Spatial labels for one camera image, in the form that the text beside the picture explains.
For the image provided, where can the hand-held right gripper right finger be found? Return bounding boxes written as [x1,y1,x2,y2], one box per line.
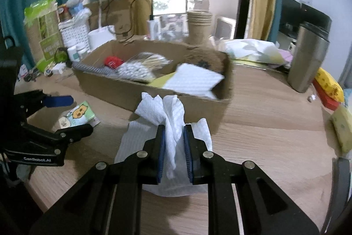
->
[183,123,321,235]

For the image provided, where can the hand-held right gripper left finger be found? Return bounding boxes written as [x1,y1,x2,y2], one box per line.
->
[29,125,167,235]

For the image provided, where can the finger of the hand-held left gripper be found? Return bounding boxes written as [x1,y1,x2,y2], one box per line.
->
[15,90,74,115]
[21,123,94,152]

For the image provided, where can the white paper towel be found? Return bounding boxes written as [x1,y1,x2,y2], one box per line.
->
[114,92,213,197]

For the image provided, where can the cardboard box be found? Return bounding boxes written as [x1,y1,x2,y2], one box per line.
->
[72,39,235,131]

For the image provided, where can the white textured cloth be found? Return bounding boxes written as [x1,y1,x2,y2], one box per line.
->
[163,63,225,99]

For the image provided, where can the red soft pouch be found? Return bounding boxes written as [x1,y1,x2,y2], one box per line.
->
[104,56,124,70]

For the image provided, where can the cartoon tissue pack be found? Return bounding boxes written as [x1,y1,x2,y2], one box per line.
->
[58,101,101,130]

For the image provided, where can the small printed packets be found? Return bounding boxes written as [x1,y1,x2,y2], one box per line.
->
[18,64,42,83]

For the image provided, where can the white plug adapter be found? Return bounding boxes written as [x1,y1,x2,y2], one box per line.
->
[51,63,67,75]

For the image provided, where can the white pill bottle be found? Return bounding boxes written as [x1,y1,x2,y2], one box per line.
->
[75,42,89,58]
[67,45,80,62]

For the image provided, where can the green and brown package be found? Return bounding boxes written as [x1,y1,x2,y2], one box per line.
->
[23,0,65,73]

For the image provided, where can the white perforated basket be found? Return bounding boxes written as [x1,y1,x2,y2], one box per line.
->
[58,19,91,55]

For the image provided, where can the yellow cloth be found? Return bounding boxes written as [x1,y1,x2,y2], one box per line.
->
[150,72,177,88]

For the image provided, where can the white desk lamp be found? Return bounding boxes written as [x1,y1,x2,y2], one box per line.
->
[70,0,138,52]

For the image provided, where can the bag of white cotton balls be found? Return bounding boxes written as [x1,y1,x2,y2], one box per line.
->
[117,61,157,84]

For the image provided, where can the pack of cotton swabs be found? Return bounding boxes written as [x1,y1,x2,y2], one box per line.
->
[126,52,174,70]

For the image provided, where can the blue and white plastic bags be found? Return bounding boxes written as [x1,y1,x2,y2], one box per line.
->
[66,0,93,24]

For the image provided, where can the pile of white plastic packets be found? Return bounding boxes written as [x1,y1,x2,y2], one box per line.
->
[214,38,293,68]

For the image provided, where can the stack of paper cups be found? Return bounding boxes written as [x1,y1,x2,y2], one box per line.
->
[186,10,213,44]

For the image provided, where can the clear plastic jar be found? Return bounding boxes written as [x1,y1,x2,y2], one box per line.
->
[161,13,189,42]

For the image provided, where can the white floor appliance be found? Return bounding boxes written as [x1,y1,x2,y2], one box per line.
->
[214,17,237,40]

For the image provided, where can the stainless steel tumbler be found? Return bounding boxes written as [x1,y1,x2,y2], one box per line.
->
[287,22,330,94]

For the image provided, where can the red flat box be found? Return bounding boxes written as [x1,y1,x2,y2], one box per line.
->
[312,79,340,111]

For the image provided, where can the black chair back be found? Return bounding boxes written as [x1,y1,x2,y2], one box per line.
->
[320,156,352,235]

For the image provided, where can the pale yellow sponge pack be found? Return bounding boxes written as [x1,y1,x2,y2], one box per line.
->
[330,105,352,153]

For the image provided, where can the yellow printed packet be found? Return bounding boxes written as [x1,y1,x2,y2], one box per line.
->
[315,67,345,103]

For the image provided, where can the black television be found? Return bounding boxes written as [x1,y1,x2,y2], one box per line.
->
[279,0,332,40]

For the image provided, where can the black charging cable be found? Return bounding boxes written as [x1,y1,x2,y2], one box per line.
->
[106,0,154,38]

